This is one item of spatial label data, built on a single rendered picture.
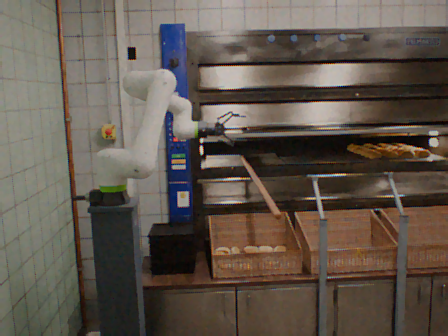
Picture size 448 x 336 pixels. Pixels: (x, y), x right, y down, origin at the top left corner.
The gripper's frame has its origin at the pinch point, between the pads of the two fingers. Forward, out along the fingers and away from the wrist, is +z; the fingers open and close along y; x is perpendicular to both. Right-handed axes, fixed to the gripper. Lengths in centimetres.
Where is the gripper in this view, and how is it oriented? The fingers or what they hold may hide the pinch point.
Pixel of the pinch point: (244, 128)
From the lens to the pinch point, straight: 256.7
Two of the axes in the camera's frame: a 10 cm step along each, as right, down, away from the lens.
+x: 0.4, 1.5, -9.9
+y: 0.3, 9.9, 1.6
